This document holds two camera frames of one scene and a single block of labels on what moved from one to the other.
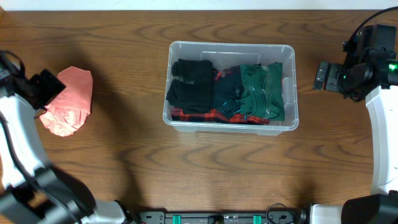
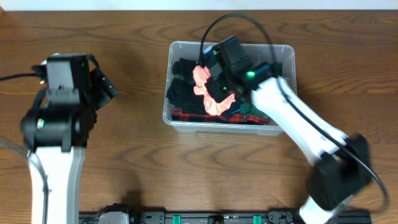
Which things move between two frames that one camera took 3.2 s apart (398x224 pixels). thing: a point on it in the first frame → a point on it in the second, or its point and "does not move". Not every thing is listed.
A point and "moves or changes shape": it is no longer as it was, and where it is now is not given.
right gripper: (336, 71) → (213, 85)
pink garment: (65, 114) moves or changes shape
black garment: (191, 89) does not move
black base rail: (178, 217) does not move
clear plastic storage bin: (231, 88) does not move
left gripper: (48, 92) → (101, 98)
